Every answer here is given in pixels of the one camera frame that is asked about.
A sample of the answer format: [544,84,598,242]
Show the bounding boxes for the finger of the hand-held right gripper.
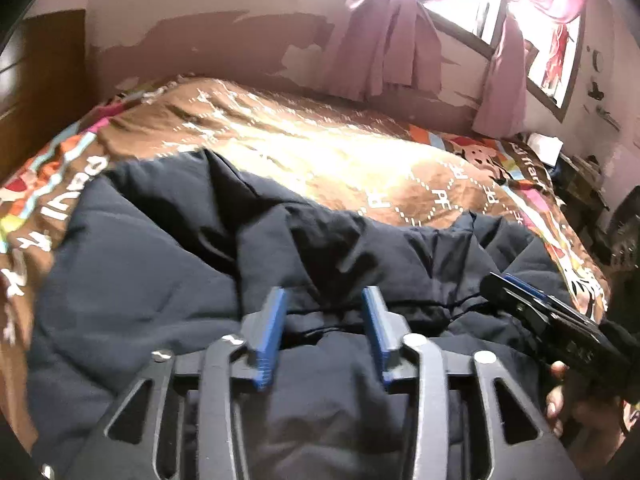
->
[480,272,566,334]
[502,272,599,333]

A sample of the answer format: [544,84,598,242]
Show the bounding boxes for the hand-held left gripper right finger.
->
[361,285,581,480]

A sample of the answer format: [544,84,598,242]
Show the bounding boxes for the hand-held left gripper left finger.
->
[102,287,290,480]

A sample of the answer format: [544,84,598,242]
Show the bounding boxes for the dark navy puffer jacket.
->
[25,147,588,480]

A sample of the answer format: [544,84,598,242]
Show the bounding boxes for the person's right hand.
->
[545,361,628,453]

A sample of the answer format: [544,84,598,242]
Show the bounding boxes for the black office chair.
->
[602,195,640,275]

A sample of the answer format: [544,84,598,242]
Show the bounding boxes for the cluttered dark desk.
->
[555,150,617,213]

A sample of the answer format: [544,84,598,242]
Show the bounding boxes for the white paper box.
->
[525,132,564,167]

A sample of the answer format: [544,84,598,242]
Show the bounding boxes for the brown cartoon printed quilt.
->
[0,75,613,446]

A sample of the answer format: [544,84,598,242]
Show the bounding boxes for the pink tied curtain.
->
[330,0,506,102]
[472,0,593,139]

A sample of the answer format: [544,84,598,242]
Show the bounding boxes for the red window decoration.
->
[541,24,577,92]

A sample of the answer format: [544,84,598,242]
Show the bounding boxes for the wooden bed headboard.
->
[0,9,90,178]

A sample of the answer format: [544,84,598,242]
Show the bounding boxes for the window with brown frame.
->
[297,0,587,123]

